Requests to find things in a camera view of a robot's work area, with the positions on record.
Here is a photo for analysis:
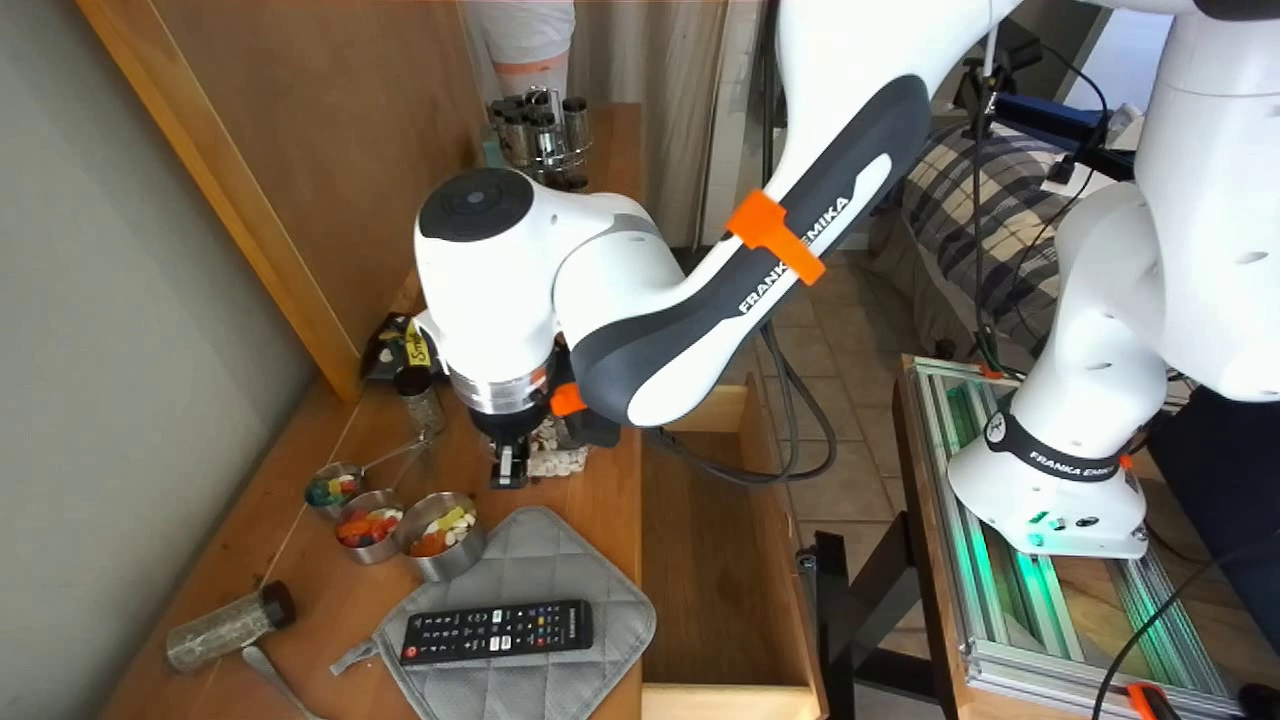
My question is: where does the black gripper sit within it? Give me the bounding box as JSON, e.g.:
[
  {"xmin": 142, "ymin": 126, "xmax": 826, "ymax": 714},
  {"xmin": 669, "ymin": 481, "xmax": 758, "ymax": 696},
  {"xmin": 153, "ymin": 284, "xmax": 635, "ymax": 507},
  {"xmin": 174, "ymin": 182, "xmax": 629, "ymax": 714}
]
[{"xmin": 464, "ymin": 403, "xmax": 561, "ymax": 493}]

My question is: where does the open wooden drawer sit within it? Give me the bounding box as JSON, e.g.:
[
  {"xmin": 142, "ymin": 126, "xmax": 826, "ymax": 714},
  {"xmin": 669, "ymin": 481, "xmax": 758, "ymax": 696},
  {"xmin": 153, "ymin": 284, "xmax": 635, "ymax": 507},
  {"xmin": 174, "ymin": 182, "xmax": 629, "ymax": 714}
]
[{"xmin": 635, "ymin": 376, "xmax": 825, "ymax": 720}]

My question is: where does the white pumpkin seeds pile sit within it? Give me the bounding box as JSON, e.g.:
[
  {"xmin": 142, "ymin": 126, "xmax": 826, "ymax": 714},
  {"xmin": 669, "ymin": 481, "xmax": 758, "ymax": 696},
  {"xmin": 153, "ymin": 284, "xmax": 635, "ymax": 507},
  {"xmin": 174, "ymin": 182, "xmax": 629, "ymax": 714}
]
[{"xmin": 531, "ymin": 437, "xmax": 592, "ymax": 481}]

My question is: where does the grey quilted pot holder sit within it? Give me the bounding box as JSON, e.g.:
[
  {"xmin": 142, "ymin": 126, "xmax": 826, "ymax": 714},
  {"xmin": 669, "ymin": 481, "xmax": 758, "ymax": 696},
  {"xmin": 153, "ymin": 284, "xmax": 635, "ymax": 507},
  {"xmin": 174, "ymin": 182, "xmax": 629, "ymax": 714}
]
[{"xmin": 328, "ymin": 502, "xmax": 660, "ymax": 720}]

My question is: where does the small clear glass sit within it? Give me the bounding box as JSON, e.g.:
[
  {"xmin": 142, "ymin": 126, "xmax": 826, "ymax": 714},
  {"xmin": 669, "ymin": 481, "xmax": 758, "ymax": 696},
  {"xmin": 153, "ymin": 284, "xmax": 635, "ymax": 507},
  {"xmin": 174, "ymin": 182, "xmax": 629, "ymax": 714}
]
[{"xmin": 401, "ymin": 383, "xmax": 453, "ymax": 445}]

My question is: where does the medium metal measuring cup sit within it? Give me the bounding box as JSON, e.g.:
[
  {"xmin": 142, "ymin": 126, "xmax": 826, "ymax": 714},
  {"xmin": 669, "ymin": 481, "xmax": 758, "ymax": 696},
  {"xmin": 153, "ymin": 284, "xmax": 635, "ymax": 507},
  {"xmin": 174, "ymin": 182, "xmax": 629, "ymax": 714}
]
[{"xmin": 331, "ymin": 486, "xmax": 406, "ymax": 567}]

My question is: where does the black remote control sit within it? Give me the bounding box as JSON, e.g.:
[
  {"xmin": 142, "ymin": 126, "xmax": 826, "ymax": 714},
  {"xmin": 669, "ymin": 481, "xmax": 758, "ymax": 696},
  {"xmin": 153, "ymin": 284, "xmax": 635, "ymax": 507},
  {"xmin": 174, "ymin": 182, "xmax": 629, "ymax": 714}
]
[{"xmin": 394, "ymin": 596, "xmax": 595, "ymax": 673}]

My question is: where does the black yellow toy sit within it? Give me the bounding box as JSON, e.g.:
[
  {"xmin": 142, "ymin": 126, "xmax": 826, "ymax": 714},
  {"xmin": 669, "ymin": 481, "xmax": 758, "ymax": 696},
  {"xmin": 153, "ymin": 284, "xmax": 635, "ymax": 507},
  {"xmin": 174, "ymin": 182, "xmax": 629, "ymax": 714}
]
[{"xmin": 354, "ymin": 308, "xmax": 442, "ymax": 396}]

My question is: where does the small metal measuring cup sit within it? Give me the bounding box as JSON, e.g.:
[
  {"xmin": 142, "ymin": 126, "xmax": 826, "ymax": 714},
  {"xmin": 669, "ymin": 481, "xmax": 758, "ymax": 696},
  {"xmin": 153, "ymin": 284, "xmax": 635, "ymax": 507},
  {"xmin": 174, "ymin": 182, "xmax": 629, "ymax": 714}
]
[{"xmin": 299, "ymin": 437, "xmax": 432, "ymax": 518}]

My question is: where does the metal knife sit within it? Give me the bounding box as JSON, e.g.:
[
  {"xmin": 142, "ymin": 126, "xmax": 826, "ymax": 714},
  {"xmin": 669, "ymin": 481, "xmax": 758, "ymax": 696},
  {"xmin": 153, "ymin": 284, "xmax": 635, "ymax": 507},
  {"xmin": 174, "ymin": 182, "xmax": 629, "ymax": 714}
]
[{"xmin": 237, "ymin": 639, "xmax": 321, "ymax": 720}]

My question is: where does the glass shaker jar black lid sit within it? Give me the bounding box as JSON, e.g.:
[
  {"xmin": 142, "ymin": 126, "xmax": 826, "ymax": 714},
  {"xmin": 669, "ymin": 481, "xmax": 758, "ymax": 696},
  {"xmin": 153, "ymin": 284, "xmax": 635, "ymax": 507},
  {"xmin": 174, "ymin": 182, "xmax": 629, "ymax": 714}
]
[{"xmin": 163, "ymin": 580, "xmax": 299, "ymax": 677}]

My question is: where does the black metal stand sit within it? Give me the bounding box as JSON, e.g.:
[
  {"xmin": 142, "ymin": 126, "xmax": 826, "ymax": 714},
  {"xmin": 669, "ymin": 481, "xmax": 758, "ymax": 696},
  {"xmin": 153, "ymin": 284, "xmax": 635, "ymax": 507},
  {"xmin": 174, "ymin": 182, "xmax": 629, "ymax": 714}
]
[{"xmin": 796, "ymin": 510, "xmax": 956, "ymax": 720}]

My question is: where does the beige curtain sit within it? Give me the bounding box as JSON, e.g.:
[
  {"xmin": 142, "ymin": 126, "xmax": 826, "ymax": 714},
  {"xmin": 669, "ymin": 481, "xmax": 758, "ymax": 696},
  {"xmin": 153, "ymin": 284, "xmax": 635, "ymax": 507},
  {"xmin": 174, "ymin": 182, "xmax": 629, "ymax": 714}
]
[{"xmin": 571, "ymin": 0, "xmax": 733, "ymax": 253}]

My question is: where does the white paper roll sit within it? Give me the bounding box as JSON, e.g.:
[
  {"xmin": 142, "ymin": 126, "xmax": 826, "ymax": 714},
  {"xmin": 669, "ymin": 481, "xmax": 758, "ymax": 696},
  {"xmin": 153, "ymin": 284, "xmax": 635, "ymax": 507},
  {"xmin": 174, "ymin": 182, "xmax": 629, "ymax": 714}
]
[{"xmin": 455, "ymin": 0, "xmax": 578, "ymax": 102}]

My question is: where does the plaid cushion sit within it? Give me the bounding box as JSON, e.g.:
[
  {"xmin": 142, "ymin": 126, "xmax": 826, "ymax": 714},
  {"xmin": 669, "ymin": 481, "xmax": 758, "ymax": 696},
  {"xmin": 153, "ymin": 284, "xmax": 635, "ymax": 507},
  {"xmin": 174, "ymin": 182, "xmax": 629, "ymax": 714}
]
[{"xmin": 902, "ymin": 125, "xmax": 1071, "ymax": 357}]

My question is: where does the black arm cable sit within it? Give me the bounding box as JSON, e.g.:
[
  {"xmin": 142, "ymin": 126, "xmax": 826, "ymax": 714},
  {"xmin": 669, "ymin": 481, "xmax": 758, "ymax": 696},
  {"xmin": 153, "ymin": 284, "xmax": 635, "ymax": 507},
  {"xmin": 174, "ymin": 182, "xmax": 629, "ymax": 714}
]
[{"xmin": 635, "ymin": 330, "xmax": 839, "ymax": 486}]

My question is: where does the orange forearm cable clip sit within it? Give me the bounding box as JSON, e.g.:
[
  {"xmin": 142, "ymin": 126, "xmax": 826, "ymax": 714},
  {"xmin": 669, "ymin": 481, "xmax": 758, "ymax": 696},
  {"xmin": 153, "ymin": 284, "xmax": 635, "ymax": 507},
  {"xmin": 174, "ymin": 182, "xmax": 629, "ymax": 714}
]
[{"xmin": 728, "ymin": 189, "xmax": 830, "ymax": 289}]

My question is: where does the wooden wall panel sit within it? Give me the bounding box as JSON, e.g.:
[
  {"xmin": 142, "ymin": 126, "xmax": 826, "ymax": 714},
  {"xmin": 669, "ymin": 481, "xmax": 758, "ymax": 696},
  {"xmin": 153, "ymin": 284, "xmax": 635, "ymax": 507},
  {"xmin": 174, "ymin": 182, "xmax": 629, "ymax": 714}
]
[{"xmin": 70, "ymin": 0, "xmax": 487, "ymax": 403}]

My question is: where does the aluminium base frame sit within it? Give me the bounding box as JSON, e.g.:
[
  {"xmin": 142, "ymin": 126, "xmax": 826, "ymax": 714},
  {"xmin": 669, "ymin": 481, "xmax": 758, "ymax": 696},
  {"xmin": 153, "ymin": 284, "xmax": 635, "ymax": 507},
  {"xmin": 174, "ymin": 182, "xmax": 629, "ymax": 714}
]
[{"xmin": 893, "ymin": 351, "xmax": 1251, "ymax": 720}]

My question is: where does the black floor cable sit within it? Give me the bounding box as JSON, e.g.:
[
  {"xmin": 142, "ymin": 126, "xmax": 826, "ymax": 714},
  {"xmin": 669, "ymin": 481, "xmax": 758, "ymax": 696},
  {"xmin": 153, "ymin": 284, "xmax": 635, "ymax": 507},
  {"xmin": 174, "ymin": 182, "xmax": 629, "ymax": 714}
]
[{"xmin": 1085, "ymin": 554, "xmax": 1215, "ymax": 720}]

